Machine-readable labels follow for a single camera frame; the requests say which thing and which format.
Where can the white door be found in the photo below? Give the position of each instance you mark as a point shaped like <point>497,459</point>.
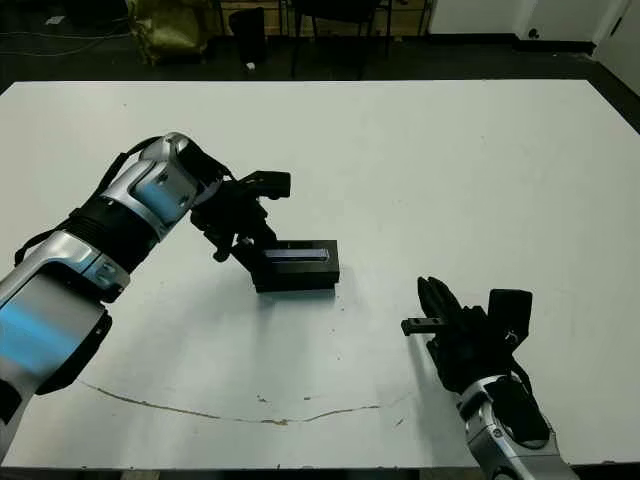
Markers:
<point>625,35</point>

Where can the black office chair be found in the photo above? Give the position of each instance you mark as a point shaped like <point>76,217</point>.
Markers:
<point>342,10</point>

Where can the black waste bin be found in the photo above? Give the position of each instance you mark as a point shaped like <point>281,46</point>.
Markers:
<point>247,35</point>

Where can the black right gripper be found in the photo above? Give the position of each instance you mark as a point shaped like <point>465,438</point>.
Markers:
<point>465,350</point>

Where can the white paper sheet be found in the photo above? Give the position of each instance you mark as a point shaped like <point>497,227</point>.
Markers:
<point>55,20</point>

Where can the yellow green sack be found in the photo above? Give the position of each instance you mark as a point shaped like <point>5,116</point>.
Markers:
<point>170,30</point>

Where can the black box lid silver print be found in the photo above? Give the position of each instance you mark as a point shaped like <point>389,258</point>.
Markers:
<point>300,277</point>

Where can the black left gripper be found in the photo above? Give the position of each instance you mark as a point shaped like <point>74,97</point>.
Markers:
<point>235,215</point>

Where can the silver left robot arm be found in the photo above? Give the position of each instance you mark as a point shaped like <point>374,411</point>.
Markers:
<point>130,195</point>

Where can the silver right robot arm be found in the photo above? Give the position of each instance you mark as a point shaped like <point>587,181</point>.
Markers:
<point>500,450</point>

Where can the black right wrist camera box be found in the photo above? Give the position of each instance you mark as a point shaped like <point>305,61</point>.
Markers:
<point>510,310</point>

